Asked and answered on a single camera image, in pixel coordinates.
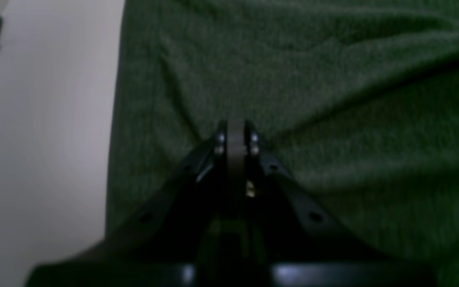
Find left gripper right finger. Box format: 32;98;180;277
237;120;438;287

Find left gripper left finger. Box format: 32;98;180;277
26;121;231;287

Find dark green t-shirt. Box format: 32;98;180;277
106;0;459;287

